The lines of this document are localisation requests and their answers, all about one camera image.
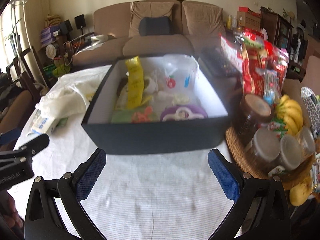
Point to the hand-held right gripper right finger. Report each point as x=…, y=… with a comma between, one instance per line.
x=223, y=177

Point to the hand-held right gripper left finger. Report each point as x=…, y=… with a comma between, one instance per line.
x=92, y=175

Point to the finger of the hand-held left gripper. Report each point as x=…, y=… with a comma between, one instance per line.
x=37, y=143
x=10, y=136

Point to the white blue tissue pack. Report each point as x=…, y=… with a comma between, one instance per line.
x=45, y=125

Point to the white plastic bag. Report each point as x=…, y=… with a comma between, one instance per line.
x=67, y=92

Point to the black storage box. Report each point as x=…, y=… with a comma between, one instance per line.
x=155, y=135

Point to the wicker tray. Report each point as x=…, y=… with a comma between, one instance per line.
x=237, y=150

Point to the grey lid jar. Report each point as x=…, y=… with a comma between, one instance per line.
x=291, y=152
x=265, y=142

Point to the wooden chair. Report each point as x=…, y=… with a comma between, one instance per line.
x=27, y=80

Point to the white striped tablecloth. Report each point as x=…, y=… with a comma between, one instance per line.
x=150, y=192

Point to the light green packet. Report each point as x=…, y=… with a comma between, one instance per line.
x=120, y=116

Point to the brown lid jar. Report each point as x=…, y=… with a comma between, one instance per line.
x=252, y=115

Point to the green yellow bag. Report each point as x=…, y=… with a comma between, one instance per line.
x=58, y=70

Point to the yellow fruit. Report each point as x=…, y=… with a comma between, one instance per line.
x=300, y=192

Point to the purple round lid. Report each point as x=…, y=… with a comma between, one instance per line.
x=172, y=111

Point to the clear glass jar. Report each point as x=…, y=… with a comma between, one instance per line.
x=307, y=140

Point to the round white tin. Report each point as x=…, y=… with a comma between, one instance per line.
x=52, y=51

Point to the bunch of bananas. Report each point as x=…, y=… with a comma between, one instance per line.
x=292, y=112

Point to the yellow snack packet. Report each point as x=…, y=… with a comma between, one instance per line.
x=135, y=85

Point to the clear colourful candy bag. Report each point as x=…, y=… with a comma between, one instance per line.
x=271, y=87

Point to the purple tissue packs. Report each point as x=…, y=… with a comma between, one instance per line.
x=48, y=35

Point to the clear printed plastic container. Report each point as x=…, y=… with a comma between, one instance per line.
x=180, y=75

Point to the black keyboard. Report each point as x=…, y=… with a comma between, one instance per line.
x=217, y=62

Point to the black white patterned cloth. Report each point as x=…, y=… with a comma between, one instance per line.
x=310, y=100

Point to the black speaker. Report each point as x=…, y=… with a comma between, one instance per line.
x=66, y=27
x=80, y=21

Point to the straw woven bag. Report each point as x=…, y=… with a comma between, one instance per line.
x=53, y=20

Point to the red white snack bag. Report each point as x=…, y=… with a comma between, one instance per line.
x=227, y=47

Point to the green label snack bag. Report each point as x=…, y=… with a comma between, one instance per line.
x=253, y=42

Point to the tan sofa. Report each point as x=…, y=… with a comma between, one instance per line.
x=155, y=45

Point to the yellow bottle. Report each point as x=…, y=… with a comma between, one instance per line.
x=229, y=22

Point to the tan sofa back cushion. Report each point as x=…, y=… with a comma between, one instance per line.
x=200, y=22

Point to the dark wooden cabinet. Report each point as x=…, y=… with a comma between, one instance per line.
x=270, y=27

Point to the cardboard box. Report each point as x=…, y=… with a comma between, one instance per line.
x=250, y=18

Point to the dark blue lumbar pillow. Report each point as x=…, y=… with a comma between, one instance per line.
x=155, y=26

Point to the tan loose cushion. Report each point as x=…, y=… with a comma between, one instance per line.
x=140, y=12

